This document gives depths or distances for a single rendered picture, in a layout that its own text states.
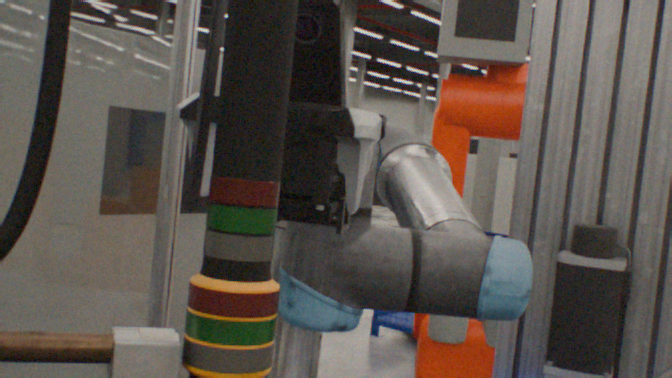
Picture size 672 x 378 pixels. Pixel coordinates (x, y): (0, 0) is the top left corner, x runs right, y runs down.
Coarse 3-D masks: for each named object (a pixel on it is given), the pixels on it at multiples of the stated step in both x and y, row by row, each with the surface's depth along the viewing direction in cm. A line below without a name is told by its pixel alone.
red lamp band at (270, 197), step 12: (216, 180) 39; (228, 180) 39; (240, 180) 38; (216, 192) 39; (228, 192) 39; (240, 192) 39; (252, 192) 39; (264, 192) 39; (276, 192) 40; (240, 204) 39; (252, 204) 39; (264, 204) 39; (276, 204) 40
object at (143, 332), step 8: (144, 328) 39; (152, 328) 39; (160, 328) 39; (168, 328) 40; (136, 336) 39; (144, 336) 39; (152, 336) 39; (160, 336) 39; (168, 336) 39; (176, 336) 39
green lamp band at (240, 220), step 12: (216, 204) 39; (216, 216) 39; (228, 216) 39; (240, 216) 39; (252, 216) 39; (264, 216) 39; (276, 216) 40; (216, 228) 39; (228, 228) 39; (240, 228) 39; (252, 228) 39; (264, 228) 39
